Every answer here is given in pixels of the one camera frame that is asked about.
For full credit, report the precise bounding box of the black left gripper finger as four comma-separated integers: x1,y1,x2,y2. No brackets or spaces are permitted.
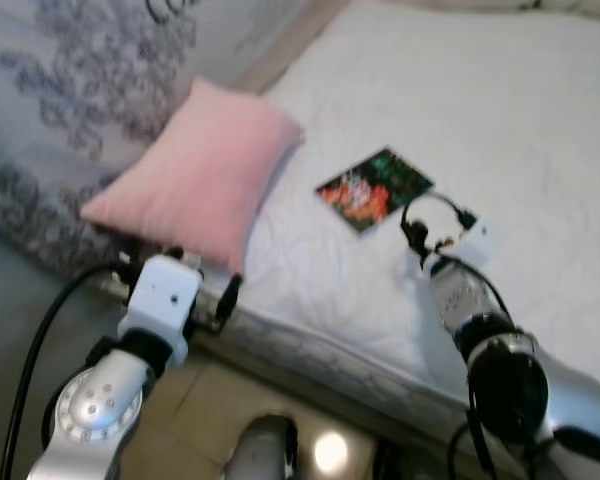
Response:
214,272,244,327

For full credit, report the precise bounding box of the dark book with red cover art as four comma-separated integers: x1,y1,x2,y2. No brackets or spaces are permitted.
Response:
315,148,435,236

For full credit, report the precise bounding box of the pink pillow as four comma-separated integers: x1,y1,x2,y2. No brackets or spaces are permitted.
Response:
80,78,306,277

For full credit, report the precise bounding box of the white quilted mattress pad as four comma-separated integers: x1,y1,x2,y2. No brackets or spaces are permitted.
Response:
205,0,600,406

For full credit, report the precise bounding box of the silver robot left leg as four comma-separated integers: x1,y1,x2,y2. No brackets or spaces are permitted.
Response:
223,414,301,480

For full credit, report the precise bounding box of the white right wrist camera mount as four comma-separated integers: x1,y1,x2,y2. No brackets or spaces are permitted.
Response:
456,220,504,267

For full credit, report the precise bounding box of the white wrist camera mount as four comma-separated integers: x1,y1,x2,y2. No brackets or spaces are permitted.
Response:
456,220,504,267
118,255,203,369

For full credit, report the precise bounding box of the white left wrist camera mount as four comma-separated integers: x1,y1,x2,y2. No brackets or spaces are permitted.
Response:
118,255,203,369

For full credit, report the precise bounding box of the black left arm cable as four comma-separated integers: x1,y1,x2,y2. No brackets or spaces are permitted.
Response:
0,260,133,480

